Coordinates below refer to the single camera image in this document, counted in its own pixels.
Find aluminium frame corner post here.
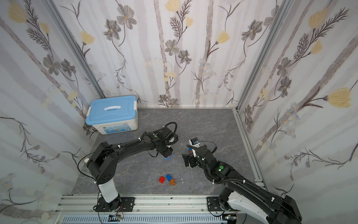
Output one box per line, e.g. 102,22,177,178
235,0,293,112
42,0,105,99

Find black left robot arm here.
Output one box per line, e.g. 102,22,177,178
85,121,179,203

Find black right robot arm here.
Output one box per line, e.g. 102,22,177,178
183,145,302,224

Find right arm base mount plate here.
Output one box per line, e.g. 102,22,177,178
206,196,226,212

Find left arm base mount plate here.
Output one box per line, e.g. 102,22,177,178
93,197,136,212

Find red lego brick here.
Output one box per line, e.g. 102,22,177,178
159,176,165,183

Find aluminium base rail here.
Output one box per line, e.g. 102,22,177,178
50,195,263,224

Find blue lid storage box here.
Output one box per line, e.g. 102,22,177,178
85,95,138,135

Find aluminium frame corner post right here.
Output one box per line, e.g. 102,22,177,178
235,0,293,112

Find light blue long brick studs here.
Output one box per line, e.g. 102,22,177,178
165,153,174,160

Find aluminium frame corner post left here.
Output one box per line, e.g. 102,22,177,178
42,0,105,99

